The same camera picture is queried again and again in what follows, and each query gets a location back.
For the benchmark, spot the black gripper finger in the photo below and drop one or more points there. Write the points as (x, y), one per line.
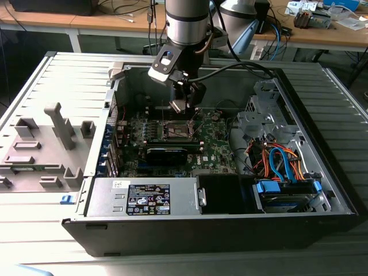
(197, 93)
(179, 92)

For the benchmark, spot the silver CPU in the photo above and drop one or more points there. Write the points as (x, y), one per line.
(178, 105)

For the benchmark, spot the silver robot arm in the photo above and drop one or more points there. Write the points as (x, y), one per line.
(187, 26)

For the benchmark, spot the CPU socket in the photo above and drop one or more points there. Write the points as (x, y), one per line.
(178, 130)

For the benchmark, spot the CPU cooler heat sink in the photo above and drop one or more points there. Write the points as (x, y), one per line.
(302, 19)

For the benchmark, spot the round coin cell battery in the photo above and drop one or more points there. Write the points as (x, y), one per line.
(214, 116)

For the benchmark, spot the green motherboard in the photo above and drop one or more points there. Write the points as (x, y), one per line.
(212, 138)

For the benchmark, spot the graphics card with black cooler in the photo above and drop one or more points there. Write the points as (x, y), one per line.
(166, 156)

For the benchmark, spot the grey plastic corner block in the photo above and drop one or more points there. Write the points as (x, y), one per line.
(116, 70)

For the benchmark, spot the black upright device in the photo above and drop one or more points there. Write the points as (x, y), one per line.
(261, 17)

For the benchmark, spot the wooden desk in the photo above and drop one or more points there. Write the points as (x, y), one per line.
(86, 23)
(316, 37)

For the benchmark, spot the white printed card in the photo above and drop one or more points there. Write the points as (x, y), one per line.
(300, 5)

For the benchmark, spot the grey power supply unit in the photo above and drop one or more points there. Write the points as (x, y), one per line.
(100, 198)

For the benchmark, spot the grey metal drive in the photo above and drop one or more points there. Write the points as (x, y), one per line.
(321, 20)

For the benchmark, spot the hard disk in blue carrier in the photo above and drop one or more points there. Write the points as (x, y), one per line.
(284, 204)

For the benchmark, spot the black open PC case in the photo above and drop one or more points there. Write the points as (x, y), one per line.
(172, 235)

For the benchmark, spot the grey parts rack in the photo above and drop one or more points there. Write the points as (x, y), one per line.
(43, 138)

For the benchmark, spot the black flat device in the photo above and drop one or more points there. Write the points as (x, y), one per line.
(51, 7)

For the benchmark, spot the blue plastic clip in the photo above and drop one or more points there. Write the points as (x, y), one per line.
(67, 199)

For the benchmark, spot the blue box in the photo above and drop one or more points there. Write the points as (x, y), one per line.
(342, 4)

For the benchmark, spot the clear plastic bag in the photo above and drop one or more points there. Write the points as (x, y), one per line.
(350, 23)

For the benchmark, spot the green RAM stick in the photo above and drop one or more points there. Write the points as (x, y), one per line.
(26, 169)

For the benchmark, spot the pale blue rounded object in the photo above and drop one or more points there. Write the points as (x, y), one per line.
(31, 271)

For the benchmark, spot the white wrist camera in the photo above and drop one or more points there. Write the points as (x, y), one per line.
(161, 75)

